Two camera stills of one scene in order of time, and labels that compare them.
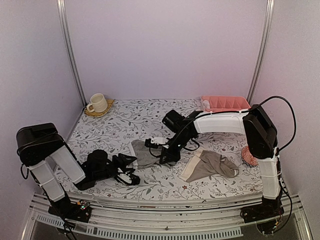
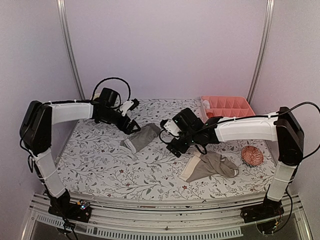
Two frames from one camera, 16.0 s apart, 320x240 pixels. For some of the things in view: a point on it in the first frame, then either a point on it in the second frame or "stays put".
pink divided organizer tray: [216, 103] stays put
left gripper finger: [126, 159] -> [132, 127]
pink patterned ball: [247, 156] stays put
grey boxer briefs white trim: [146, 156] -> [138, 139]
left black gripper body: [115, 160] -> [109, 118]
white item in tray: [206, 103] stays put
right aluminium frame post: [267, 29] stays put
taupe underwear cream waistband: [205, 163] stays put
